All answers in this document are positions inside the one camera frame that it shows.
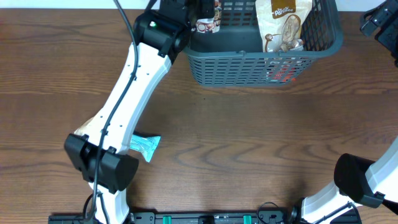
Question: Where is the cream snack bag with barcode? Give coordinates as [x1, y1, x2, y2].
[196, 0, 222, 34]

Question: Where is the dark grey plastic basket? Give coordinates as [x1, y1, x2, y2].
[184, 0, 343, 86]

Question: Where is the cream Pantree snack bag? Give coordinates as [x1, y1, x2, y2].
[255, 0, 313, 53]

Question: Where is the orange biscuit package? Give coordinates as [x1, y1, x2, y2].
[266, 61, 298, 83]

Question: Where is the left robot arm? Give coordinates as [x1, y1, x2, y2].
[64, 0, 215, 223]

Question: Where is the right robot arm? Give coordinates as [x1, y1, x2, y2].
[285, 0, 397, 223]

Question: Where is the teal snack wrapper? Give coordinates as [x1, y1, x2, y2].
[129, 134, 161, 162]

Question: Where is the crumpled tan snack bag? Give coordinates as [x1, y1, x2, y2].
[74, 117, 93, 136]

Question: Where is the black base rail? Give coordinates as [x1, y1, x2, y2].
[48, 209, 362, 224]

